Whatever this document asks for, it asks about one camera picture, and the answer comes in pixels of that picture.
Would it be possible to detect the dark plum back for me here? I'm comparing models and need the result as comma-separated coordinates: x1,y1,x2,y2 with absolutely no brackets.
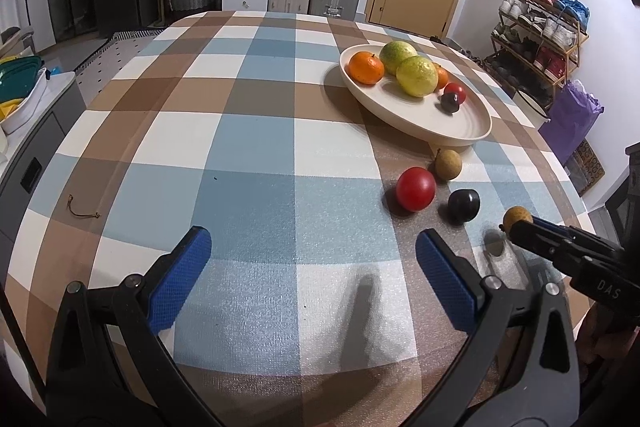
439,92,460,114

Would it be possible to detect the white bucket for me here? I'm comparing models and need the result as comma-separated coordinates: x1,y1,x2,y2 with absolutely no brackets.
513,91,548,130

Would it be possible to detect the orange tangerine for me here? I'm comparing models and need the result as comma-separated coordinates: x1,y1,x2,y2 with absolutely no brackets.
345,51,385,86

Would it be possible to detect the wooden shoe rack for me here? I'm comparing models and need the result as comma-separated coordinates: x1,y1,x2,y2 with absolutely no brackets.
486,0,591,109

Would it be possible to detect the dotted floor rug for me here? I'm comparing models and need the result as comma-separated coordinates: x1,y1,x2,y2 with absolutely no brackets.
75,29,162,104

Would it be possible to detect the checkered tablecloth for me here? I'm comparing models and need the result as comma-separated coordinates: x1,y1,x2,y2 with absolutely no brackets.
6,12,591,426

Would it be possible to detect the orange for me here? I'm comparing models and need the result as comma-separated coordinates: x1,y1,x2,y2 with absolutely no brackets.
435,64,449,90

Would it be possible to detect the red tomato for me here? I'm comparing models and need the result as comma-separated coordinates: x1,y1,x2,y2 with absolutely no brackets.
395,167,436,212
444,82,466,104

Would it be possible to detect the red tomato front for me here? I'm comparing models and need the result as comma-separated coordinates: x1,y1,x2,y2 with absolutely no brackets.
444,82,466,104

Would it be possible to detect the red tomato back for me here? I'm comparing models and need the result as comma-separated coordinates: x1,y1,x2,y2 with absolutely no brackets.
395,167,436,212

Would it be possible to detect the dark plum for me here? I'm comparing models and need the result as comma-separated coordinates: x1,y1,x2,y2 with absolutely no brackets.
447,188,480,225
439,92,460,114

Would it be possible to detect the grey side cabinet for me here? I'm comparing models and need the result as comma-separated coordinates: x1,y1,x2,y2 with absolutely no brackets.
0,70,87,249

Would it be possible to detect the green guava fruit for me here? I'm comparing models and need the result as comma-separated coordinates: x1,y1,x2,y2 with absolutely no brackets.
395,55,437,98

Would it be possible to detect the purple bag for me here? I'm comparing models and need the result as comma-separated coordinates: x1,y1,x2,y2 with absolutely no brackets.
539,79,604,165

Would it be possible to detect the yellow guava fruit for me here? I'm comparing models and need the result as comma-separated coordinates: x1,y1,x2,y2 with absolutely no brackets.
378,40,418,76

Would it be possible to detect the brown longan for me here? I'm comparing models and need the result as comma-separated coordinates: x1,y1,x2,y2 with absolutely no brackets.
434,148,462,181
501,206,534,234

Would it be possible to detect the cream round plate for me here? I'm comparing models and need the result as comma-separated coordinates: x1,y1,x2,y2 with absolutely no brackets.
338,44,492,147

